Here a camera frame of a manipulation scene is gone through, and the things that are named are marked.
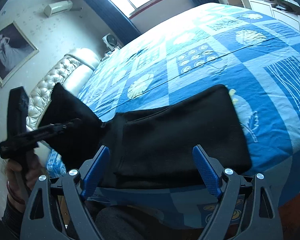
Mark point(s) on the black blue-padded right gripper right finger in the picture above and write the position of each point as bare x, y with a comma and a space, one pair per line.
244, 209

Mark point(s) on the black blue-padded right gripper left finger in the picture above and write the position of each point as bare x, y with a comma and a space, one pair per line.
42, 218

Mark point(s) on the black pants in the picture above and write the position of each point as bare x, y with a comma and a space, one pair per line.
152, 148

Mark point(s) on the person's left hand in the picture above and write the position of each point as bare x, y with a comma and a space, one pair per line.
16, 181

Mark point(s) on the cream tufted leather headboard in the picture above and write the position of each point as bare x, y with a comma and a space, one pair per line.
72, 72

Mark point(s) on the framed wedding photo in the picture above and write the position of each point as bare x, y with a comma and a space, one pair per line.
15, 50

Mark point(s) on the small white fan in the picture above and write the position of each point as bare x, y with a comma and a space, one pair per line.
111, 42

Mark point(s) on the blue patterned bed sheet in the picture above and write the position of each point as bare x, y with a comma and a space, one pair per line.
256, 57

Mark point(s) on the white wall air conditioner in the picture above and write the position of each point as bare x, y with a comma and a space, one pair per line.
56, 8

